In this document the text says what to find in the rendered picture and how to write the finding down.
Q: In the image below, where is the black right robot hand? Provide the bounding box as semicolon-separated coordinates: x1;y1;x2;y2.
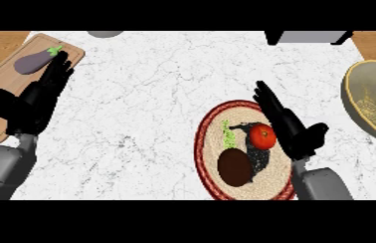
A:
251;80;330;161

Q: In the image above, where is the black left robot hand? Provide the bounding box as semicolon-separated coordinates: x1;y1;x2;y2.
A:
0;50;77;137

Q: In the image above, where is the red tomato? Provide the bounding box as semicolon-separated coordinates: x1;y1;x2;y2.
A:
248;122;277;150

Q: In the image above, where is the round woven red-rimmed placemat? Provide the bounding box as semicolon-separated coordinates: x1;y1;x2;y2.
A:
193;100;298;201

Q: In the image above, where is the olive yellow-rimmed bowl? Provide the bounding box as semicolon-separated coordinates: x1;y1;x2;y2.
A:
341;59;376;138

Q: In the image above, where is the wooden cutting board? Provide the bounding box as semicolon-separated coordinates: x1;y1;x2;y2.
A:
0;33;87;143

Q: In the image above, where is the purple eggplant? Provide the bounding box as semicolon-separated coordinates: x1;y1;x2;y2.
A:
13;45;65;76

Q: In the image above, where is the grey round object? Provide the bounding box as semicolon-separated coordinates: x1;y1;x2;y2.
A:
87;30;125;39

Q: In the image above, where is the grey appliance with black legs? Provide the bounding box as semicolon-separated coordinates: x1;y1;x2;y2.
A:
262;30;355;46

